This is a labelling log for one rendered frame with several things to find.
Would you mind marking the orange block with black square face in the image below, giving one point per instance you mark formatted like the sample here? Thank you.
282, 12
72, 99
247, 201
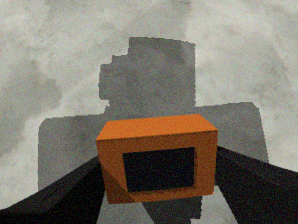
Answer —
157, 158

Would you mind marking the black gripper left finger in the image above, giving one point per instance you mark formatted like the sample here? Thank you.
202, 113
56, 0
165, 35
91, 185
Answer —
74, 199

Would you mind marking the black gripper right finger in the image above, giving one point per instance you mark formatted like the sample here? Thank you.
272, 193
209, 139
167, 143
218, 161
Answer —
257, 192

